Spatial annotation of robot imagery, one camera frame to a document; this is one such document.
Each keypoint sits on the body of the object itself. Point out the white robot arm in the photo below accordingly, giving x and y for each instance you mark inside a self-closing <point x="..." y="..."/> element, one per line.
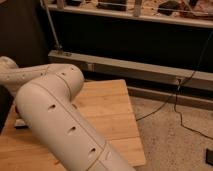
<point x="43" y="96"/>

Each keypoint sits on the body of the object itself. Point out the metal pole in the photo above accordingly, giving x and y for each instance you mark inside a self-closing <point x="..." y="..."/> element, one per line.
<point x="57" y="44"/>

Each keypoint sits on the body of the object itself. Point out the black and white box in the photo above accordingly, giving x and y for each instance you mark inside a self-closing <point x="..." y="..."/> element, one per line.
<point x="19" y="124"/>

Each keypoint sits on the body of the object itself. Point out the wooden shelf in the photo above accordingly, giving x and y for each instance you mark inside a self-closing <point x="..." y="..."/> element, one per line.
<point x="134" y="14"/>

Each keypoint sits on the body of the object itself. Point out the black floor box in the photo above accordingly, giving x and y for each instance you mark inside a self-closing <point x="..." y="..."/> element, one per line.
<point x="209" y="157"/>

